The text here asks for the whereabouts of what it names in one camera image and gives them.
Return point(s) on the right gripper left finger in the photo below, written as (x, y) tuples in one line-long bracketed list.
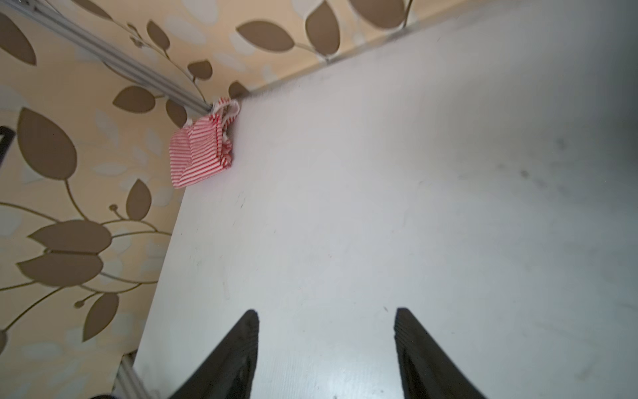
[(229, 370)]

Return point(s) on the red white striped tank top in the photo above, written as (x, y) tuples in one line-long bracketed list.
[(202, 148)]

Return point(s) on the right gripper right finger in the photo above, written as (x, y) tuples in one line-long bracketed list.
[(426, 371)]

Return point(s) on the aluminium frame left post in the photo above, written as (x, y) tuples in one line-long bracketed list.
[(47, 17)]

